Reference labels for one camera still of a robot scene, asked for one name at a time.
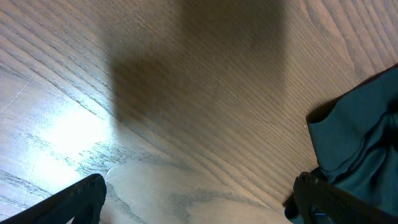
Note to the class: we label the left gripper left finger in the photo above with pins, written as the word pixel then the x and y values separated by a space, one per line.
pixel 79 203

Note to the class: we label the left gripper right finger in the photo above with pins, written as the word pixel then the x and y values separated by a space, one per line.
pixel 319 202

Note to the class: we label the black t-shirt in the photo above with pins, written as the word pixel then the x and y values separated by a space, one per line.
pixel 355 141

